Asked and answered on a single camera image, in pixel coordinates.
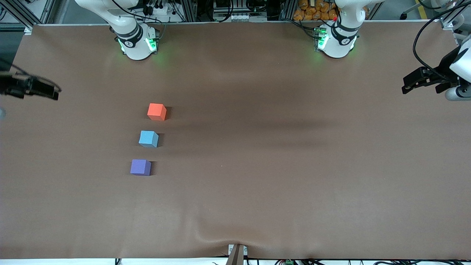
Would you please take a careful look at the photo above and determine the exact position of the light blue foam block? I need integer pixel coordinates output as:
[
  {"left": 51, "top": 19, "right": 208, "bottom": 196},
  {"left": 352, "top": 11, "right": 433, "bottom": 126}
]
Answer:
[{"left": 138, "top": 130, "right": 159, "bottom": 148}]

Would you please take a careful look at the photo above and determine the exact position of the orange foam block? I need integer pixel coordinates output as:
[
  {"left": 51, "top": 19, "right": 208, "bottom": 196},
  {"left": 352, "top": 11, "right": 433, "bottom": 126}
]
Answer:
[{"left": 147, "top": 103, "right": 167, "bottom": 121}]

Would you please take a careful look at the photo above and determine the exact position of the purple foam block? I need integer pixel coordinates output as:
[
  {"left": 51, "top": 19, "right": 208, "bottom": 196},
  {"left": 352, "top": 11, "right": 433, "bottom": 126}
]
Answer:
[{"left": 130, "top": 159, "right": 152, "bottom": 176}]

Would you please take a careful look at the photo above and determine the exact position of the green-lit circuit board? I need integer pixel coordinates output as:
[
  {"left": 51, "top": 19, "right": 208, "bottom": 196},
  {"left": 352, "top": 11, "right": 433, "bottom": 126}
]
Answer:
[{"left": 314, "top": 26, "right": 329, "bottom": 51}]

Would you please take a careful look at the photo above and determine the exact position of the pile of orange objects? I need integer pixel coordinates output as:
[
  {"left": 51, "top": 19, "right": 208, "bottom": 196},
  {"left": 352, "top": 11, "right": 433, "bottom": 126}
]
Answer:
[{"left": 293, "top": 0, "right": 339, "bottom": 21}]

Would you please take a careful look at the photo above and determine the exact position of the white power strip with plugs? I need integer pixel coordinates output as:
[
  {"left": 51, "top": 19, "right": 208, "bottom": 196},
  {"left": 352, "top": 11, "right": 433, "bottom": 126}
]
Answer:
[{"left": 142, "top": 0, "right": 178, "bottom": 17}]

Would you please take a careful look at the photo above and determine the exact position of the brown table cover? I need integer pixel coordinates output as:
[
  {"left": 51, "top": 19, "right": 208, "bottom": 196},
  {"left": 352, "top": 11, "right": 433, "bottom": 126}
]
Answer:
[{"left": 0, "top": 20, "right": 471, "bottom": 260}]

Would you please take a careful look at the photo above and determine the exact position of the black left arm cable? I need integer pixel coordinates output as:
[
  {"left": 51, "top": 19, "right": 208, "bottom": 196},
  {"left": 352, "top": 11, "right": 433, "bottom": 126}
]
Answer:
[{"left": 412, "top": 7, "right": 460, "bottom": 80}]

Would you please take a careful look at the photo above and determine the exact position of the aluminium frame profile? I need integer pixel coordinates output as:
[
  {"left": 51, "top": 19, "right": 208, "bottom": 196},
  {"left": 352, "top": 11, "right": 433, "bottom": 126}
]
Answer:
[
  {"left": 440, "top": 0, "right": 471, "bottom": 31},
  {"left": 0, "top": 0, "right": 56, "bottom": 35}
]

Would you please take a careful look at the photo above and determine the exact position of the metal bracket with brown post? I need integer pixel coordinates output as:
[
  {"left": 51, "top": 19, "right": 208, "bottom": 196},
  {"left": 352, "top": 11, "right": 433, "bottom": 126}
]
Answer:
[{"left": 227, "top": 244, "right": 248, "bottom": 265}]

